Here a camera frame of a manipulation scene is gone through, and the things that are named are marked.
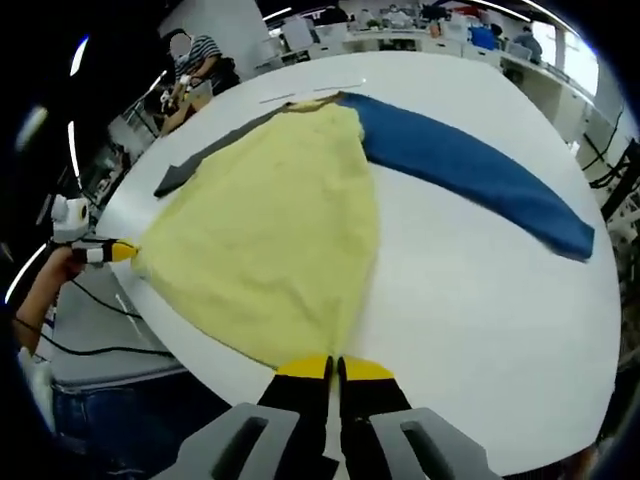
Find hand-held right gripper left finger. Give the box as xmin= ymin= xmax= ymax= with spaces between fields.
xmin=174 ymin=352 xmax=335 ymax=480

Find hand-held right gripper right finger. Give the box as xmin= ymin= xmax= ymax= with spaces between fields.
xmin=337 ymin=353 xmax=504 ymax=480

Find person's left hand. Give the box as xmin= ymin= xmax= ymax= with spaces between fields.
xmin=46 ymin=243 xmax=90 ymax=285

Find ceiling light strip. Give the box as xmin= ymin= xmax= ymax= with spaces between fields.
xmin=67 ymin=119 xmax=82 ymax=191
xmin=69 ymin=34 xmax=91 ymax=79

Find cardboard box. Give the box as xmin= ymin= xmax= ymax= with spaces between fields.
xmin=158 ymin=97 xmax=214 ymax=135

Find person's blue jeans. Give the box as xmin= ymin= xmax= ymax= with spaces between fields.
xmin=49 ymin=382 xmax=231 ymax=451

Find white pillar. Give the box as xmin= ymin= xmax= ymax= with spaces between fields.
xmin=159 ymin=0 xmax=274 ymax=84

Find white lab counter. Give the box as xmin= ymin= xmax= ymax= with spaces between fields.
xmin=344 ymin=22 xmax=594 ymax=104

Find black cable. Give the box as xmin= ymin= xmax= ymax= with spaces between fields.
xmin=37 ymin=277 xmax=174 ymax=359

